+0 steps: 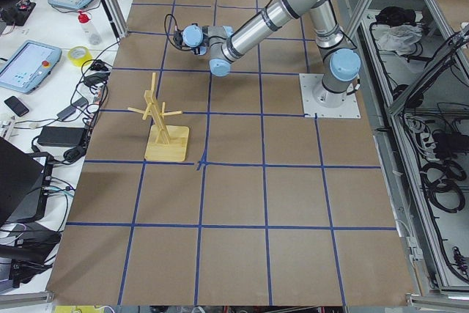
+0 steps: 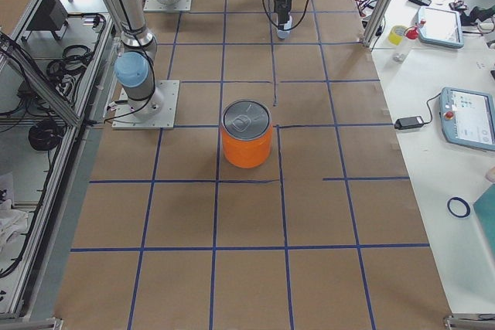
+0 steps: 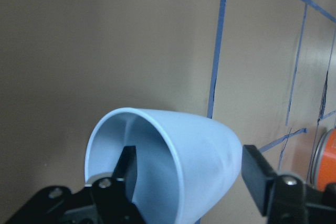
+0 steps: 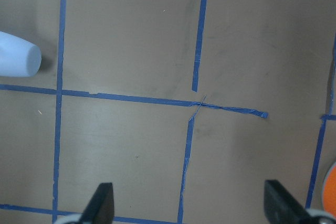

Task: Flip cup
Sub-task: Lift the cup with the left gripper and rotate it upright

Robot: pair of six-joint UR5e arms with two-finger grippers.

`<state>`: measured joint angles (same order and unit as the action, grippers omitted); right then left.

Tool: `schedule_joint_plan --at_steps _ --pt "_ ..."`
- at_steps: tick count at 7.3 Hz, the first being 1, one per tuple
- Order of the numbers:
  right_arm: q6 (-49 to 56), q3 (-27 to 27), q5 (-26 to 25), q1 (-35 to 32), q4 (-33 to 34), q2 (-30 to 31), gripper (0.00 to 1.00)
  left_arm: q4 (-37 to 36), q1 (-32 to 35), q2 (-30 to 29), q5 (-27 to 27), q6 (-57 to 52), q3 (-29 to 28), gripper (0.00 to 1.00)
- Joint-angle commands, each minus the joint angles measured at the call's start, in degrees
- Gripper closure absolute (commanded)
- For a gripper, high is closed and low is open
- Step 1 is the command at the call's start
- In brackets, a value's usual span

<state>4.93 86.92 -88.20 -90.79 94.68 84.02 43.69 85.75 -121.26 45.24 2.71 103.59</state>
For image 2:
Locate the blue tape ring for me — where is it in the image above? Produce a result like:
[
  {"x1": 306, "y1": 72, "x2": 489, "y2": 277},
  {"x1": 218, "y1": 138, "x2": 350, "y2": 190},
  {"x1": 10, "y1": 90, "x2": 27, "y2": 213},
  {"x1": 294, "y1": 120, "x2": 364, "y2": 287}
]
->
[{"x1": 447, "y1": 196, "x2": 471, "y2": 219}]

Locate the red capped squeeze bottle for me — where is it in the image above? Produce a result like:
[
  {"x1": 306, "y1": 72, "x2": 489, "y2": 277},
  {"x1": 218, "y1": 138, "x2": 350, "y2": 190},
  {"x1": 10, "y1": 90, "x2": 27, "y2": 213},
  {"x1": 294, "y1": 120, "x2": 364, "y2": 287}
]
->
[{"x1": 393, "y1": 26, "x2": 419, "y2": 63}]

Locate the far teach pendant tablet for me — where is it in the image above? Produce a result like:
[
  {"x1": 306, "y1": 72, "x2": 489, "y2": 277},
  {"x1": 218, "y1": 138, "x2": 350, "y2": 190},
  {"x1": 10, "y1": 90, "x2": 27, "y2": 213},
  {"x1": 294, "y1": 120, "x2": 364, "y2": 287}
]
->
[{"x1": 416, "y1": 6, "x2": 464, "y2": 49}]

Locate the aluminium frame post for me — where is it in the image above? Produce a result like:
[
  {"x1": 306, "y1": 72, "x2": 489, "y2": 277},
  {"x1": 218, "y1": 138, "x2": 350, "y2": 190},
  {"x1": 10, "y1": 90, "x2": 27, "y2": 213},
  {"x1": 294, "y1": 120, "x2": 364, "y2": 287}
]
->
[{"x1": 362, "y1": 0, "x2": 411, "y2": 48}]

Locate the black power adapter brick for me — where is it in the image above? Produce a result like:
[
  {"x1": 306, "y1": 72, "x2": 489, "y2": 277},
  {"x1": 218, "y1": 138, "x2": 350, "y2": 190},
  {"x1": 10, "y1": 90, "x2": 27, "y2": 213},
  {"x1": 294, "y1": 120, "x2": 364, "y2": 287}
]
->
[{"x1": 394, "y1": 116, "x2": 425, "y2": 130}]

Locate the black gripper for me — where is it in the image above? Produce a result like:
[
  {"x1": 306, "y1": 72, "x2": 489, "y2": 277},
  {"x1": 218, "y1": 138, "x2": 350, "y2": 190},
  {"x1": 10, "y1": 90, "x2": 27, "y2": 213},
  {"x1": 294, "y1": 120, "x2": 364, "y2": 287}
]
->
[{"x1": 274, "y1": 0, "x2": 292, "y2": 29}]

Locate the orange canister with grey lid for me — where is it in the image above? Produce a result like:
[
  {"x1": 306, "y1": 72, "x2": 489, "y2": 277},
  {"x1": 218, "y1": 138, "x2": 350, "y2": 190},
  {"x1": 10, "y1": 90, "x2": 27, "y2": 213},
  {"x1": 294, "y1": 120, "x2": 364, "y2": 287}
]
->
[{"x1": 220, "y1": 99, "x2": 272, "y2": 168}]

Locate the near teach pendant tablet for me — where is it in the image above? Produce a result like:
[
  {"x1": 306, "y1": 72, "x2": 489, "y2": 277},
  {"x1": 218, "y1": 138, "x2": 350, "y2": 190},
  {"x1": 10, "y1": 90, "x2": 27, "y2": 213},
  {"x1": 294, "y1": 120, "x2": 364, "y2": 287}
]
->
[{"x1": 439, "y1": 87, "x2": 494, "y2": 151}]

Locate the yellow tape roll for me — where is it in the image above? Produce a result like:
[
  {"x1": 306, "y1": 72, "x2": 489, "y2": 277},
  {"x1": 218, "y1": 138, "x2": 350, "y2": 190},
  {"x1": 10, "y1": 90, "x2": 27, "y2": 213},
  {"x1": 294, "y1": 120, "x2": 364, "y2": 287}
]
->
[{"x1": 387, "y1": 25, "x2": 408, "y2": 46}]

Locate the crumpled white cloth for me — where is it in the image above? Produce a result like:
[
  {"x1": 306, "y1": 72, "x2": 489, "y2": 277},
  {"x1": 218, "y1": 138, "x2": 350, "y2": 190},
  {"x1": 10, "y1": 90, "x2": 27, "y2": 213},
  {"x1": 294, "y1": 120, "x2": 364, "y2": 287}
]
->
[{"x1": 0, "y1": 173, "x2": 30, "y2": 256}]

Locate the light blue plastic cup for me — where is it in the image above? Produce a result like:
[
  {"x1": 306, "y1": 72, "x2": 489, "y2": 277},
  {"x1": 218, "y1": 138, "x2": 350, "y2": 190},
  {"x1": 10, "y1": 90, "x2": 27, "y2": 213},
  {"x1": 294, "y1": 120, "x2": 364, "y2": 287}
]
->
[{"x1": 276, "y1": 28, "x2": 292, "y2": 40}]

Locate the teach pendant tablet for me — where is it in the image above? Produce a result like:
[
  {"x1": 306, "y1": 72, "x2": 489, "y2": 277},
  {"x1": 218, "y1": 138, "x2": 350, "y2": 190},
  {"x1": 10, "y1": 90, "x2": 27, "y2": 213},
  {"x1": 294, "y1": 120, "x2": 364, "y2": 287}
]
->
[
  {"x1": 439, "y1": 87, "x2": 494, "y2": 151},
  {"x1": 416, "y1": 6, "x2": 464, "y2": 49}
]

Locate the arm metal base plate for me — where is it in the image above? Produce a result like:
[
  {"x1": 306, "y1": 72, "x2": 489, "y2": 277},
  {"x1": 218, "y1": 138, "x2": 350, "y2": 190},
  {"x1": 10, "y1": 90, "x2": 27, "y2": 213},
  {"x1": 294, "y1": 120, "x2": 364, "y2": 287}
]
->
[
  {"x1": 111, "y1": 80, "x2": 180, "y2": 130},
  {"x1": 143, "y1": 0, "x2": 193, "y2": 13}
]

